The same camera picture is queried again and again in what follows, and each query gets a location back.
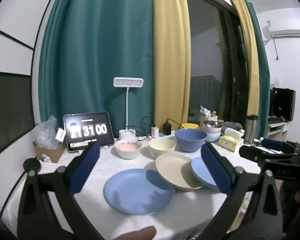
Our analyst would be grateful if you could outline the cream bowl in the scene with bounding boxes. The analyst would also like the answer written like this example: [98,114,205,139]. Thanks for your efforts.
[148,138,176,160]

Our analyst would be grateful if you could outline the cardboard box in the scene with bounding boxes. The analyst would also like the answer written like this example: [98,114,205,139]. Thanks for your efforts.
[32,140,67,163]

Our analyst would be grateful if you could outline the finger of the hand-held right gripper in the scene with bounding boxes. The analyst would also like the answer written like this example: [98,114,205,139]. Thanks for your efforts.
[261,139,300,151]
[239,145,298,162]

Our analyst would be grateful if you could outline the small light blue plate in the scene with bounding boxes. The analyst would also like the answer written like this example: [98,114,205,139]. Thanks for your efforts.
[191,156,219,190]

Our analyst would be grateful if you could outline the small white box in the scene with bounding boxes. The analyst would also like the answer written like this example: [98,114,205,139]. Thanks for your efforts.
[55,127,66,142]

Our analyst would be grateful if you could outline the steel bowl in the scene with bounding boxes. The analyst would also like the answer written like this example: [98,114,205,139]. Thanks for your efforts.
[203,120,222,128]

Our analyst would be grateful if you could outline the black lamp cable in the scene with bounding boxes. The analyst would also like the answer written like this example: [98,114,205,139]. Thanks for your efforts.
[126,116,153,141]

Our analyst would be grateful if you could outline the white desk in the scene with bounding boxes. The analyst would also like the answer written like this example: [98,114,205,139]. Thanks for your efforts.
[267,120,289,143]

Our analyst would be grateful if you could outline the narrow teal curtain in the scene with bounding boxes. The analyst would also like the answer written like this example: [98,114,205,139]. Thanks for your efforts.
[242,0,270,138]

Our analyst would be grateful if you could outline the white power strip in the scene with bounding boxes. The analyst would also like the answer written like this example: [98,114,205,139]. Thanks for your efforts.
[137,133,177,141]

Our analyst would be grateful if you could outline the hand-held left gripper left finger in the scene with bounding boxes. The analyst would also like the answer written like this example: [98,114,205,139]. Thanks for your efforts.
[17,142,102,240]

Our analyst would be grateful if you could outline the cream plate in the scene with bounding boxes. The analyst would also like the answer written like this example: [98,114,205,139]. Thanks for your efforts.
[155,153,205,191]

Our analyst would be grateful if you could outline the grey cloth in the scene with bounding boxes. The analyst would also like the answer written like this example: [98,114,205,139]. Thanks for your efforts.
[221,121,244,135]

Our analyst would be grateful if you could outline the silver thermos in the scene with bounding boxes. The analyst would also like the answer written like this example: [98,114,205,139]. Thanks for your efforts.
[244,115,259,144]

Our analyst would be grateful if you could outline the white air conditioner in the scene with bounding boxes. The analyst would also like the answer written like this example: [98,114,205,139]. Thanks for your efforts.
[269,29,300,38]

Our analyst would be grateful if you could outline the black charger cable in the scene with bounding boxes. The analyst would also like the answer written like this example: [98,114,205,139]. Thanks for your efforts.
[166,118,188,128]

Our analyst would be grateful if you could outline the dark glass window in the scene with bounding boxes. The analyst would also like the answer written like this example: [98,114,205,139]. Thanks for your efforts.
[185,0,250,125]

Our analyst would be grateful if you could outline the blue snack packet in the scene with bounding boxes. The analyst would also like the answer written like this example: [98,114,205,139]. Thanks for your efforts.
[200,105,212,117]

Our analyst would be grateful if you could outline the large blue plate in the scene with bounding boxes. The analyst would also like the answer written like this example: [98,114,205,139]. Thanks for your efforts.
[104,169,175,215]

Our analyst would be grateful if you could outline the yellow tissue box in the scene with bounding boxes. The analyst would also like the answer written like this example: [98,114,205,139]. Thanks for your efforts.
[219,127,245,152]

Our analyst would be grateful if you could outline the narrow yellow curtain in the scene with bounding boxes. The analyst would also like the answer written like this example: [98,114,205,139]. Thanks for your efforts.
[226,0,259,120]

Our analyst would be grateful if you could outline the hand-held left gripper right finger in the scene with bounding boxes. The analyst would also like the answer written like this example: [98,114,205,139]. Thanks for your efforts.
[190,142,284,240]

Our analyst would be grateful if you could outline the person's left hand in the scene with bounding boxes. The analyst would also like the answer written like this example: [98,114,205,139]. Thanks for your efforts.
[112,226,157,240]

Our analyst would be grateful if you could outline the white desk lamp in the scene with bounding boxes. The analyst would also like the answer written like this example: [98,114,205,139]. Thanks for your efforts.
[113,77,144,140]

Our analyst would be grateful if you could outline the tablet showing clock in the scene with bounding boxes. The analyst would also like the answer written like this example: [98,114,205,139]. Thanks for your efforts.
[63,112,115,153]

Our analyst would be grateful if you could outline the pink speckled ceramic bowl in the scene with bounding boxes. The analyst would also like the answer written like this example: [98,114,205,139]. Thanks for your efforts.
[114,139,142,160]

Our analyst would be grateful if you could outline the white perforated basket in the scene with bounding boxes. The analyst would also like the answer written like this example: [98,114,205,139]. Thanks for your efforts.
[200,111,218,125]

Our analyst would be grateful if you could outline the black round object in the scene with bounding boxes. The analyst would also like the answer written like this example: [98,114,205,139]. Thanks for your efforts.
[23,158,42,173]

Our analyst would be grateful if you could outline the pale pink plastic bowl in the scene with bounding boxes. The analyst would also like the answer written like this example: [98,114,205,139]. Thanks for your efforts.
[202,125,222,134]

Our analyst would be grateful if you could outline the black monitor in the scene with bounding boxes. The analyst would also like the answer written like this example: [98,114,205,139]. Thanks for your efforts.
[271,87,296,122]

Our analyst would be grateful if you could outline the pale blue plastic bowl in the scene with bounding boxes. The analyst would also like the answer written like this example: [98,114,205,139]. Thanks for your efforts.
[205,131,222,142]

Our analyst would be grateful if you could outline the large blue bowl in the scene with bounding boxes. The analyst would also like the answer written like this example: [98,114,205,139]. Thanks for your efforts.
[174,129,207,153]

